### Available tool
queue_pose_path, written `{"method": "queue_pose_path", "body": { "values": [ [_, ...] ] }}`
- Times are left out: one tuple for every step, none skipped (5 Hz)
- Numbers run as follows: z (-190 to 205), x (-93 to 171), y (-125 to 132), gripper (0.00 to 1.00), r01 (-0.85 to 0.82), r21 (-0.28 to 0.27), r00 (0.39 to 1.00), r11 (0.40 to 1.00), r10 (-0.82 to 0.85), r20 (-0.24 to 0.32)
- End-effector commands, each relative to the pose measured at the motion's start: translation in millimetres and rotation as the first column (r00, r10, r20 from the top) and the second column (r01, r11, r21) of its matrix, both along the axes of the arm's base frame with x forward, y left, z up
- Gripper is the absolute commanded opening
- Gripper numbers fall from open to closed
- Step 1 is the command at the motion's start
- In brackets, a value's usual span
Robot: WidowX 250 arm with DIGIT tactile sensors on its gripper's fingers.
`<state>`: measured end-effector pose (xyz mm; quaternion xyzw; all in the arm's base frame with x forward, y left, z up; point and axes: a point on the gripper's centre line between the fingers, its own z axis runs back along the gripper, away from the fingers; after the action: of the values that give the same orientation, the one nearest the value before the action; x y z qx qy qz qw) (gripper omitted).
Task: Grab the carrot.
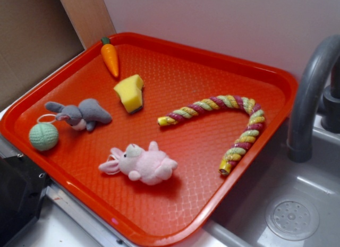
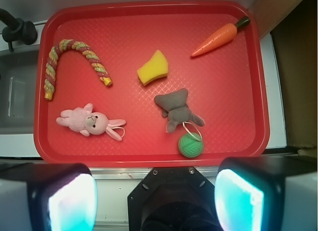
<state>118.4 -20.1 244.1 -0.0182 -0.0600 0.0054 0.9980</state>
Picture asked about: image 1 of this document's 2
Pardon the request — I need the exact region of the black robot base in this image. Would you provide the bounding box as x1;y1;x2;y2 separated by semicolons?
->
1;155;49;246

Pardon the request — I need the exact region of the orange toy carrot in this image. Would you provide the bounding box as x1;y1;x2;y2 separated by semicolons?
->
100;37;119;78

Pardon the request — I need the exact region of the orange plastic tray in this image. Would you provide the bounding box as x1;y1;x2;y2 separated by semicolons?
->
1;33;298;246

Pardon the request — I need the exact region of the yellow sponge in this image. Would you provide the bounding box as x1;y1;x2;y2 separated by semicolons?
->
114;74;144;114

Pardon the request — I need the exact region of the pink plush bunny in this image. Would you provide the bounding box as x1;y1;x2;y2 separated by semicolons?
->
98;141;178;185

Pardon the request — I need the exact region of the grey plush bunny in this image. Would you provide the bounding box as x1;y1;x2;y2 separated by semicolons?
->
45;98;112;132

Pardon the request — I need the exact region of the green knitted ball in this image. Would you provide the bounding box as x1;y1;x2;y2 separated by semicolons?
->
29;114;59;151

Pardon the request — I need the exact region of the wooden board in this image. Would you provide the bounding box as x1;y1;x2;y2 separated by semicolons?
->
60;0;116;49

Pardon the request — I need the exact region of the grey toy sink basin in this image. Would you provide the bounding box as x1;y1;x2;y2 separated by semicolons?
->
204;116;339;246

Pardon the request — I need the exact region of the brown cardboard panel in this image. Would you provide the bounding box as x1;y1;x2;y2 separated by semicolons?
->
1;0;83;109

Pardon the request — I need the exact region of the grey toy faucet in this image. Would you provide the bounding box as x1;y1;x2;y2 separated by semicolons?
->
287;35;339;163

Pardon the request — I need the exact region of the multicolour twisted rope toy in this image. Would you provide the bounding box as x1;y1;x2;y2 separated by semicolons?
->
157;95;266;176

